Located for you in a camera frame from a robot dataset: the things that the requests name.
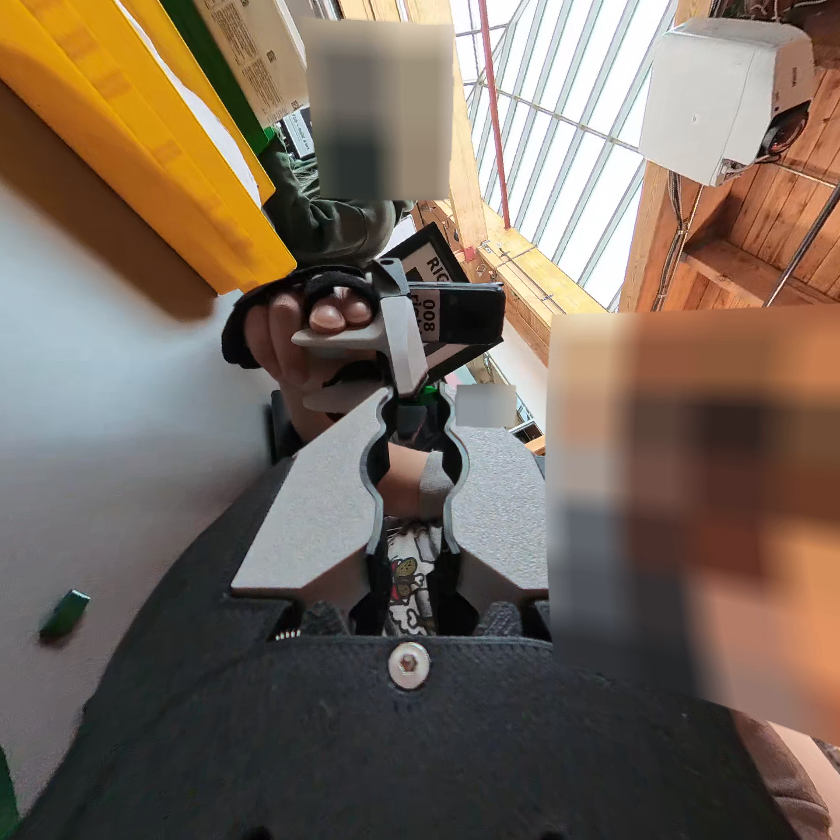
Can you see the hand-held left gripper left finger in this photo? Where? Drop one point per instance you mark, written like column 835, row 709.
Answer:
column 308, row 525

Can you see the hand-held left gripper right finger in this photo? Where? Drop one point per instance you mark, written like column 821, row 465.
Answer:
column 502, row 518

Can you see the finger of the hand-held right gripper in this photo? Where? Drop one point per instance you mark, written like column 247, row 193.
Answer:
column 403, row 341

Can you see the person's right forearm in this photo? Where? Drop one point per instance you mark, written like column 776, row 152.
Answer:
column 403, row 482

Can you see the dark green lego brick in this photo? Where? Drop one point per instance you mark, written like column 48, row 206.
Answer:
column 64, row 613

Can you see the person's right hand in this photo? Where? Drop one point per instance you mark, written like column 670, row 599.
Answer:
column 282, row 354

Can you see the person's printed shirt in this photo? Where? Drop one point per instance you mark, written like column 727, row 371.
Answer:
column 407, row 577

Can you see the red pipe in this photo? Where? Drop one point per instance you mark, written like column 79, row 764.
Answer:
column 495, row 111

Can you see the green plastic bin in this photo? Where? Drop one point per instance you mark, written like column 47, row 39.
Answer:
column 216, row 85

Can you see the cardboard box with label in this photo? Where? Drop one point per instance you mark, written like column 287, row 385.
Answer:
column 256, row 59

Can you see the white ceiling projector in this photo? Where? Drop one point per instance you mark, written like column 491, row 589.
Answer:
column 715, row 98

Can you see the yellow plastic bin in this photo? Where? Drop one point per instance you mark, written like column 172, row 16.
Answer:
column 131, row 144

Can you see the metal rod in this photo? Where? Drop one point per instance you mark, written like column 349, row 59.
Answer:
column 807, row 243

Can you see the person's brown sleeve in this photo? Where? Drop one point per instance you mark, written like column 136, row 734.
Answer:
column 787, row 781

